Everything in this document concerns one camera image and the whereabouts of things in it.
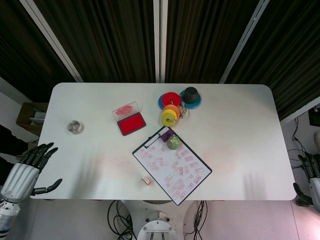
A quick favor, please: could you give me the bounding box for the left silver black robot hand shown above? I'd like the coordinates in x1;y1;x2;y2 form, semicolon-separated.
0;142;63;203

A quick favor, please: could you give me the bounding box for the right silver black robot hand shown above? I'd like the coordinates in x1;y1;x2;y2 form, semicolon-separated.
292;152;320;206

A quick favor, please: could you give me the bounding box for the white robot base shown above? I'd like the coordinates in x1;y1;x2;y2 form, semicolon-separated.
136;199;191;240

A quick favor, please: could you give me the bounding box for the black clipboard with stamped paper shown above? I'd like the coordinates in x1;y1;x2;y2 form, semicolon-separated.
131;126;213;207

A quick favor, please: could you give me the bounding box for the brown cardboard box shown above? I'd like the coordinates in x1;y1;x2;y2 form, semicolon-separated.
16;101;49;137

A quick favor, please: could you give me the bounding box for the black monitor box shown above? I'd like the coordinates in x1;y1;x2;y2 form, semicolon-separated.
308;106;320;126

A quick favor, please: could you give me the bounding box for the clear round paper clip box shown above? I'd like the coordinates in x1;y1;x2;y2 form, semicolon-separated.
66;120;85;135

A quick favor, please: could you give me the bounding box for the red ink pad case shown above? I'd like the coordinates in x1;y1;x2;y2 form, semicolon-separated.
111;100;147;137

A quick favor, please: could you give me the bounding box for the green patterned cup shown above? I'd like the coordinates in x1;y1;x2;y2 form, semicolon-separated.
166;134;181;151

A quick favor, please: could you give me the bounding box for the purple stamp block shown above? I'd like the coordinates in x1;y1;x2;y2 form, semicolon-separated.
160;129;175;143

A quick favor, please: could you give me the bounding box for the black cup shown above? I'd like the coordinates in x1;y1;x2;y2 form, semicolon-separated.
182;86;200;105

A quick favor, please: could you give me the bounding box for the dark pleated curtain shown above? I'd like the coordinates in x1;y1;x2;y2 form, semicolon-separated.
0;0;320;121

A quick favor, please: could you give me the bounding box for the black floor cable bundle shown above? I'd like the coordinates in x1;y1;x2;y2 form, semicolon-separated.
107;199;137;240
286;117;312;171
184;199;209;240

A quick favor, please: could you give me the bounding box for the white frame post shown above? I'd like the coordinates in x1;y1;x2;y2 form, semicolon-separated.
19;0;84;83
218;0;272;85
152;0;169;84

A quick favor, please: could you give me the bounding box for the teal ring disc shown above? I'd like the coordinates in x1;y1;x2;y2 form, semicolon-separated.
179;90;203;110

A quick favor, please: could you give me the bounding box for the beige knotted rope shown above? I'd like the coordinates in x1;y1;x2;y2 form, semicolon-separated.
169;98;190;124

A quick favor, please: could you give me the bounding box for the yellow ring disc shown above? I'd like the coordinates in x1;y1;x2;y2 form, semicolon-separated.
160;109;179;127

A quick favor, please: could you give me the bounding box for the blue ring disc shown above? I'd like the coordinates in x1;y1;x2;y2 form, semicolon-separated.
157;93;176;111

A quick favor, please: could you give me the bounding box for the orange ring disc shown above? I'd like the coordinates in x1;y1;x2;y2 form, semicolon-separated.
163;104;181;118

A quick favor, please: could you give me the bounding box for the red ring disc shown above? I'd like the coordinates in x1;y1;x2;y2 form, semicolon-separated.
161;91;182;107

